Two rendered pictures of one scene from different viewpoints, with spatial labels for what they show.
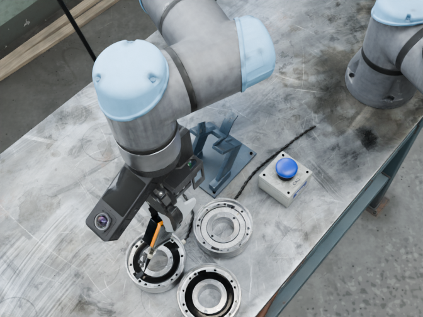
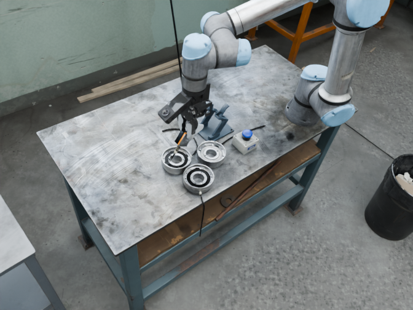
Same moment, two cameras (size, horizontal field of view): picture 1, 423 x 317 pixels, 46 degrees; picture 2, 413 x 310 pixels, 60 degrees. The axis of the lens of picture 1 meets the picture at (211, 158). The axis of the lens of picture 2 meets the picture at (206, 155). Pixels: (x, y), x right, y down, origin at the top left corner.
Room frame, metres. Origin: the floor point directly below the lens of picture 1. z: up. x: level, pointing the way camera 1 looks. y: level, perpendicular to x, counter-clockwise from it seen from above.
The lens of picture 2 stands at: (-0.53, 0.02, 1.79)
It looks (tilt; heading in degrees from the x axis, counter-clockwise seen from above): 48 degrees down; 359
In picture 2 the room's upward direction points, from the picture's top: 8 degrees clockwise
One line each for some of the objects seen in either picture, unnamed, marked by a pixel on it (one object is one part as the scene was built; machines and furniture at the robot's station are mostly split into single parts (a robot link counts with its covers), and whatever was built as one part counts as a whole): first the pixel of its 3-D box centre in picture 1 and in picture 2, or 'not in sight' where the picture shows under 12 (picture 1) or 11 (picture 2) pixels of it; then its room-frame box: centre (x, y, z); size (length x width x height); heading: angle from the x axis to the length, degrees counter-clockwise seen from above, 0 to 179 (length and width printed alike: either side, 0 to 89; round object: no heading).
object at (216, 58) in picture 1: (213, 53); (228, 50); (0.39, -0.01, 1.23); 0.11 x 0.11 x 0.08; 22
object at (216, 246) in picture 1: (223, 229); (211, 155); (0.35, -0.01, 0.82); 0.08 x 0.08 x 0.02
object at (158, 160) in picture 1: (146, 137); (193, 79); (0.33, 0.07, 1.15); 0.08 x 0.08 x 0.05
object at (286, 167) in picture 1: (286, 172); (246, 136); (0.43, -0.13, 0.85); 0.04 x 0.04 x 0.05
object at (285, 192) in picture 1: (286, 177); (246, 141); (0.44, -0.14, 0.82); 0.08 x 0.07 x 0.05; 133
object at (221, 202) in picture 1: (223, 228); (211, 154); (0.35, -0.01, 0.82); 0.10 x 0.10 x 0.04
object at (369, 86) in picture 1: (386, 65); (305, 105); (0.66, -0.38, 0.85); 0.15 x 0.15 x 0.10
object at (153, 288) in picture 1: (157, 261); (176, 160); (0.30, 0.11, 0.82); 0.10 x 0.10 x 0.04
